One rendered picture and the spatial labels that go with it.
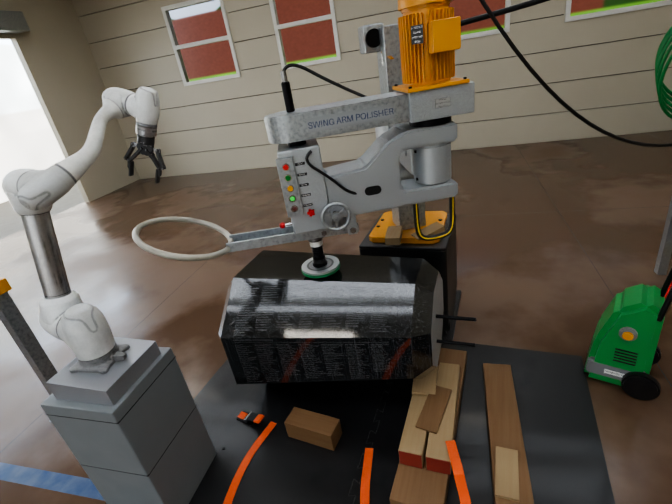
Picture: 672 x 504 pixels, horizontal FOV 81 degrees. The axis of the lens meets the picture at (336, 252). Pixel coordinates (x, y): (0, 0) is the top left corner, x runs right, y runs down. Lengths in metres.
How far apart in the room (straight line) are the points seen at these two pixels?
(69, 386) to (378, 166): 1.65
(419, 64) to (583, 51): 6.42
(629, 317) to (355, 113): 1.76
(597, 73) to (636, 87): 0.66
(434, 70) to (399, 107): 0.21
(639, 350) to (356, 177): 1.77
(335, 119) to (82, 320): 1.37
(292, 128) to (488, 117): 6.47
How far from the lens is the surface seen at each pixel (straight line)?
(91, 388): 1.97
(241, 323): 2.31
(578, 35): 8.18
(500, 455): 2.29
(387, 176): 1.96
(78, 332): 1.95
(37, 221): 2.01
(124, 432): 2.00
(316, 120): 1.84
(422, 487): 2.17
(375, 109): 1.87
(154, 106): 2.05
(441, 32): 1.88
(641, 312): 2.55
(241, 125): 9.05
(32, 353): 3.19
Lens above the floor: 1.93
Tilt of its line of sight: 26 degrees down
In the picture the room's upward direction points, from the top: 10 degrees counter-clockwise
